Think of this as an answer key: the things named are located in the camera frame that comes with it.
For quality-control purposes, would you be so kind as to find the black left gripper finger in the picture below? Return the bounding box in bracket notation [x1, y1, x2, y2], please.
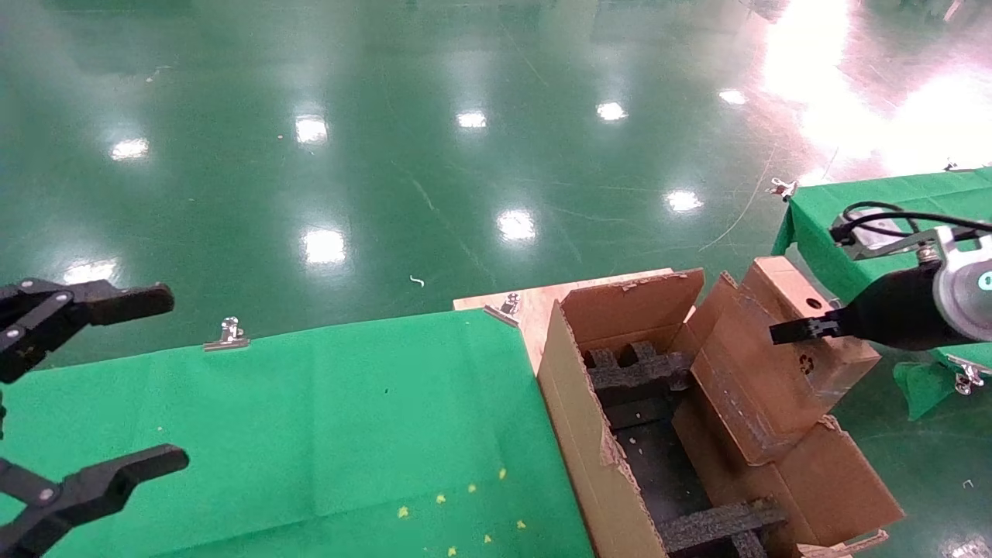
[0, 279, 177, 385]
[0, 444, 191, 558]

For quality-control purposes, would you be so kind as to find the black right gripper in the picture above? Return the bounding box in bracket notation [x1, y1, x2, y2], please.
[770, 265, 951, 352]

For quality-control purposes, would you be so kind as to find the small brown cardboard box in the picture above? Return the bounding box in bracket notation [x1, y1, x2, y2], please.
[690, 256, 883, 467]

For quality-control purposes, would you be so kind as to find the large open cardboard carton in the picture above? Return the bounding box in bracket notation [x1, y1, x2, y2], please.
[536, 267, 906, 558]

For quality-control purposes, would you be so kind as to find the black foam insert block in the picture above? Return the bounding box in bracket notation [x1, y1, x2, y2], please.
[587, 341, 698, 408]
[657, 500, 787, 558]

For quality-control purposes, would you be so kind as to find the large green table cloth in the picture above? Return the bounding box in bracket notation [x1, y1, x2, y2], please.
[0, 308, 594, 558]

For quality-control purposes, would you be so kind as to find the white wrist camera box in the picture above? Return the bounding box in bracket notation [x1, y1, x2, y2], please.
[831, 208, 892, 250]

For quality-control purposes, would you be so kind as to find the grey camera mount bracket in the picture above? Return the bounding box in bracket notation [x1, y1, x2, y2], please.
[841, 227, 956, 262]

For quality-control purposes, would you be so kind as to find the black camera cable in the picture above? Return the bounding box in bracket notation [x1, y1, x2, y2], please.
[841, 201, 992, 238]

